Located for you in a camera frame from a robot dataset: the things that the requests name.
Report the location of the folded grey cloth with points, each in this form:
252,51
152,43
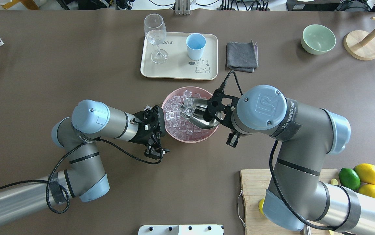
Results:
242,56

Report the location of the clear wine glass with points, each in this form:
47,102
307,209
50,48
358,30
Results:
155,33

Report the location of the wooden stand with round base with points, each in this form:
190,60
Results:
361,44

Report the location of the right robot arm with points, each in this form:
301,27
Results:
308,134

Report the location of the white control box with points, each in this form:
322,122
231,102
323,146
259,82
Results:
188,229

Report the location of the silver metal ice scoop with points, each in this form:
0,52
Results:
194,111

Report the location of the light blue plastic cup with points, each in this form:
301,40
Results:
195,43

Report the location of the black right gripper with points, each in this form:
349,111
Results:
231,139

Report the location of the pink bowl of ice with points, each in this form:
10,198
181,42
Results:
177,126

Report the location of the beige rabbit tray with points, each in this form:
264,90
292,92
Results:
179,65

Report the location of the green ceramic bowl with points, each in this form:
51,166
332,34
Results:
317,39

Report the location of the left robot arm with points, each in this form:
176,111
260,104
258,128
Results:
80,172

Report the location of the green lime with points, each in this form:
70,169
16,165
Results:
350,179

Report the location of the wooden cutting board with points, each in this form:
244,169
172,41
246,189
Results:
254,183

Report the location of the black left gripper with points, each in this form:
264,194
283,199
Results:
140,135

